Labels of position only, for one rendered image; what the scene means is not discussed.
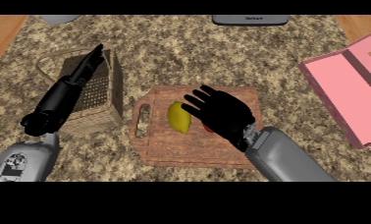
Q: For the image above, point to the metal box grater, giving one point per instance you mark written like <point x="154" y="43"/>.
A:
<point x="100" y="97"/>

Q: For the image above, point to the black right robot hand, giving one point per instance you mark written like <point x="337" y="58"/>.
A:
<point x="225" y="111"/>

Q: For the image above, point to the pale grey round object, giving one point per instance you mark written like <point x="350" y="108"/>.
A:
<point x="60" y="18"/>

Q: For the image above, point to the dark grey appliance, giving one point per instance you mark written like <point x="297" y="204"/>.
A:
<point x="251" y="20"/>

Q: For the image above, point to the pink open box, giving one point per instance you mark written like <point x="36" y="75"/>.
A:
<point x="344" y="87"/>

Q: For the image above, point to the brown wooden cutting board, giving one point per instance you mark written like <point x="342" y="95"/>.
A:
<point x="194" y="146"/>

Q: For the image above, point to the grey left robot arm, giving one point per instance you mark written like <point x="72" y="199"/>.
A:
<point x="27" y="160"/>

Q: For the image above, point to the red tomato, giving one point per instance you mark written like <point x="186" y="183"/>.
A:
<point x="208" y="128"/>

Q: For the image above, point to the yellow lemon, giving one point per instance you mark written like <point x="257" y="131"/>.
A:
<point x="179" y="118"/>

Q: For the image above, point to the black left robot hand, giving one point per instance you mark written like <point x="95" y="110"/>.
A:
<point x="63" y="95"/>

